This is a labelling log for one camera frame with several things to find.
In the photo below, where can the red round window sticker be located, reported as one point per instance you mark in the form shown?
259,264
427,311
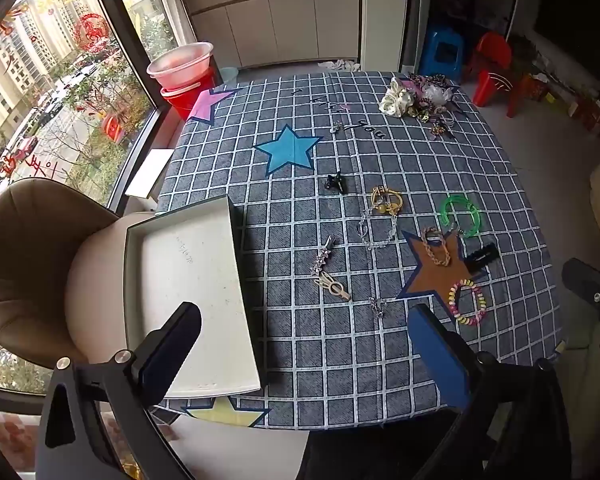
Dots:
91,32

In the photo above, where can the small silver charm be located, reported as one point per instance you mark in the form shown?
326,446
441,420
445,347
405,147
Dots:
377,306

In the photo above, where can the beige padded chair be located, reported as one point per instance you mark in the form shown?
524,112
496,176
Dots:
30,240

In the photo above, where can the small silver hair clip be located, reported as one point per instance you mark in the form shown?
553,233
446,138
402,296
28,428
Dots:
337,127

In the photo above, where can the silver star hair clip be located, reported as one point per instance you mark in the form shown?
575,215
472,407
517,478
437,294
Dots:
322,257

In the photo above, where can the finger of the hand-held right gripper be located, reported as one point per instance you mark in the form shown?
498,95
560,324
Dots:
592,280

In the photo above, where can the pile of hair scrunchies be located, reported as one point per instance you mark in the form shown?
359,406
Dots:
397,97

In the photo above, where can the blue plastic stool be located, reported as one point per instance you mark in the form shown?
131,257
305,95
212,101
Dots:
440,52

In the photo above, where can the white cloth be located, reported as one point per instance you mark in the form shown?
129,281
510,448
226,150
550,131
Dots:
340,65

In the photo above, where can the beige rabbit hair clip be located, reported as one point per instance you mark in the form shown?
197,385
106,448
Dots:
335,289

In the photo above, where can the black claw hair clip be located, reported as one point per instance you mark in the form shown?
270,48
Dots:
336,183

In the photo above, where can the red plastic chair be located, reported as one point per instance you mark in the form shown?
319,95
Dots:
490,55

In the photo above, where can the black flat hair clip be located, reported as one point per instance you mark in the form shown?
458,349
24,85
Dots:
481,255

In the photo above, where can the green translucent bangle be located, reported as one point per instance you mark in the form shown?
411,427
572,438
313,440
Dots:
447,205

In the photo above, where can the red plastic bucket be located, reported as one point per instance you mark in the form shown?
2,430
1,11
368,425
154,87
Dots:
190,102

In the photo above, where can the pink plastic basin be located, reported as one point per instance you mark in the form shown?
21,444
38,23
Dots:
180,60

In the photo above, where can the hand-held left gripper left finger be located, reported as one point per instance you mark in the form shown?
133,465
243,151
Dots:
172,355

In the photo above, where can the white shallow cardboard box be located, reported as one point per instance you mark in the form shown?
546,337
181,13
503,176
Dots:
190,270

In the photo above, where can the grey checked star tablecloth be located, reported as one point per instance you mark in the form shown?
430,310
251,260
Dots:
305,200

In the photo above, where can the white cabinet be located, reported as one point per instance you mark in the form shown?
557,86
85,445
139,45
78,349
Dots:
280,15

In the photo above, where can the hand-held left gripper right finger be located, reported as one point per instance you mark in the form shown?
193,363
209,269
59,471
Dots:
437,355

